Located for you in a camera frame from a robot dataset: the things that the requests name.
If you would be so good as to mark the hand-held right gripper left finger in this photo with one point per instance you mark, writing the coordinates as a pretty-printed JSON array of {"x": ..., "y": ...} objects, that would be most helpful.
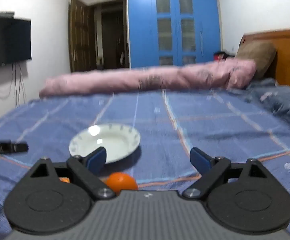
[{"x": 97, "y": 159}]

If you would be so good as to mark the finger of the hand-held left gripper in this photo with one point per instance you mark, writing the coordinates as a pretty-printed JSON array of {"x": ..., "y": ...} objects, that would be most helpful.
[{"x": 2, "y": 148}]

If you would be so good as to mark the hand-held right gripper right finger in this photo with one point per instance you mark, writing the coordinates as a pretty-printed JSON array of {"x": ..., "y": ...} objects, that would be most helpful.
[{"x": 199, "y": 160}]

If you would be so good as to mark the white floral plate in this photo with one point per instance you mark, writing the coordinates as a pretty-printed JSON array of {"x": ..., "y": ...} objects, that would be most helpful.
[{"x": 115, "y": 140}]

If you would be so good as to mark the large orange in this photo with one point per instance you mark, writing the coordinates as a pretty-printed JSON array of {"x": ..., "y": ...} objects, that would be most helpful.
[{"x": 122, "y": 182}]

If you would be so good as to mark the small orange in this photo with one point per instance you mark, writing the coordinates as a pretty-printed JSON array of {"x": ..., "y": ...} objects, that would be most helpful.
[{"x": 65, "y": 179}]

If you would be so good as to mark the blue checked bedsheet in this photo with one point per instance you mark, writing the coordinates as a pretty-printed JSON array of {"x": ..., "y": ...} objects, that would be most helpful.
[{"x": 210, "y": 135}]

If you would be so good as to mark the pink rolled quilt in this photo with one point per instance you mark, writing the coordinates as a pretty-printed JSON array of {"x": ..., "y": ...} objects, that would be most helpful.
[{"x": 147, "y": 78}]

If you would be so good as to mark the blue denim clothing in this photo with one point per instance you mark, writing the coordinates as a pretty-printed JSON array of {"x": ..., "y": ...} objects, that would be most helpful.
[{"x": 280, "y": 97}]

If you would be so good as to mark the red and black cloth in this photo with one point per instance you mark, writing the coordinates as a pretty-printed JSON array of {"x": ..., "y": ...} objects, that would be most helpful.
[{"x": 221, "y": 55}]

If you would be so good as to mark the brown pillow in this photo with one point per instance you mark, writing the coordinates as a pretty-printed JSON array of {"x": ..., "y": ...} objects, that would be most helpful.
[{"x": 256, "y": 55}]

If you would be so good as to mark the brown wooden door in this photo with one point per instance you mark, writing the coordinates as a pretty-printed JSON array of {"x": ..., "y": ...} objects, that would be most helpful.
[{"x": 81, "y": 33}]

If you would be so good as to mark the grey set-top box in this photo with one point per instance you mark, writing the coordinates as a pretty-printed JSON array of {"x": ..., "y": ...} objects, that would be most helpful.
[{"x": 4, "y": 13}]

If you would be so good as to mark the wooden headboard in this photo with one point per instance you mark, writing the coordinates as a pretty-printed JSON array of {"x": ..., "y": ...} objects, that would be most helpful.
[{"x": 288, "y": 57}]

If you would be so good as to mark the blue wardrobe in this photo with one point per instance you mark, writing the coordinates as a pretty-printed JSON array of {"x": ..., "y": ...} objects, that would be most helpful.
[{"x": 173, "y": 22}]

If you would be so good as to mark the black wall television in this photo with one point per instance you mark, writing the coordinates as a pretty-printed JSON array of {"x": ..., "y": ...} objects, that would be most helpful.
[{"x": 5, "y": 41}]

